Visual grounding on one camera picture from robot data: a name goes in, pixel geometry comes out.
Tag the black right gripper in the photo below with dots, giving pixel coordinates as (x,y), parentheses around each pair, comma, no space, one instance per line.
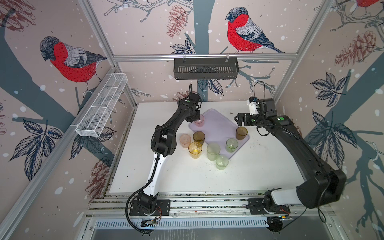
(247,116)

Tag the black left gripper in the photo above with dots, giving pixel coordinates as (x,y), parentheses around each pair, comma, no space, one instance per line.
(197,117)

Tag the brown textured glass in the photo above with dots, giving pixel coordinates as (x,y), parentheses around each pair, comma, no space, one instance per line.
(241,133)

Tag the rose pink glass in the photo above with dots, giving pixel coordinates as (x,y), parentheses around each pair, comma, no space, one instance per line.
(200,123)

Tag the bright green glass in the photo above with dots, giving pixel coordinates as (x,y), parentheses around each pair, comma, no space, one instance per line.
(231,145)

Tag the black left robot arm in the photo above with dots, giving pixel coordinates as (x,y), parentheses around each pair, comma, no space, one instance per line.
(164,143)

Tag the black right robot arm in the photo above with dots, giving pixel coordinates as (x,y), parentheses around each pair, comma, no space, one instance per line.
(322,184)

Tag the lilac plastic tray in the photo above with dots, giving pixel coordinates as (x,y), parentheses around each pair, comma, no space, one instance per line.
(218,129)

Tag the dark brown glass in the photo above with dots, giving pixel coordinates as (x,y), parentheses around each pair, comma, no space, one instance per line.
(199,137)

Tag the pale green tall glass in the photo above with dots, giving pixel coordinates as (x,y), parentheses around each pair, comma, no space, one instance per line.
(213,151)

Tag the pale green small glass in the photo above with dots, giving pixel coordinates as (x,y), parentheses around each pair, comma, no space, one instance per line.
(221,162)

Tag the yellow amber glass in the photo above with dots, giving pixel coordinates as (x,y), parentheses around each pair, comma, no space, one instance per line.
(195,150)

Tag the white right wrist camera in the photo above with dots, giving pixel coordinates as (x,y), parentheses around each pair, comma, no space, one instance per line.
(252,103)

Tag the black wire wall basket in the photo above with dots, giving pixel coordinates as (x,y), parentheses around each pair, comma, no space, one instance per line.
(206,68)

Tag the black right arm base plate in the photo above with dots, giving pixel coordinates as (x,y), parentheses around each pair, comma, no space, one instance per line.
(262,207)

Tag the white mesh wall basket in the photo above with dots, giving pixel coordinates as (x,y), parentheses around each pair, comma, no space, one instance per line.
(98,114)

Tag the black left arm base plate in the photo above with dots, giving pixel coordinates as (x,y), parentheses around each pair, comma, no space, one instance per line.
(156,208)

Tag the aluminium rail frame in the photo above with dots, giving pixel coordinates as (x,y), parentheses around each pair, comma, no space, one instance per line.
(181,205)

